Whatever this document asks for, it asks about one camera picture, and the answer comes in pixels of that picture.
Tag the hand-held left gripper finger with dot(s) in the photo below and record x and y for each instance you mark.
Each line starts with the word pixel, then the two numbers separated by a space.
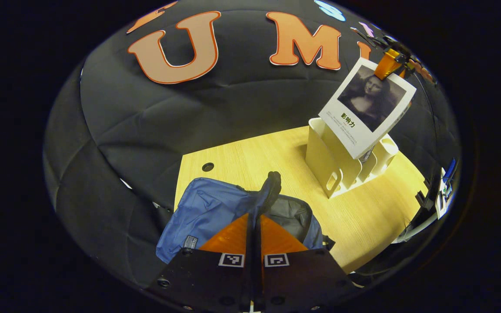
pixel 259 278
pixel 249 278

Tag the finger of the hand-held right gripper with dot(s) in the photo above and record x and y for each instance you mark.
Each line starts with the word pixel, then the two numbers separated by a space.
pixel 405 70
pixel 387 64

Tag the white book with portrait cover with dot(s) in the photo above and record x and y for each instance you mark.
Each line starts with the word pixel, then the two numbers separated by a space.
pixel 365 104

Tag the blue schoolbag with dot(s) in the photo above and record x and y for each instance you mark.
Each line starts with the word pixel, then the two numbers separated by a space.
pixel 207 208

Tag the cream plastic bookshelf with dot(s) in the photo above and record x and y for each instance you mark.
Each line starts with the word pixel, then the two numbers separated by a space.
pixel 320 156

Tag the white and blue box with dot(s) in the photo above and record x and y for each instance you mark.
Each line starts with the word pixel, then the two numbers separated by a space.
pixel 444 195

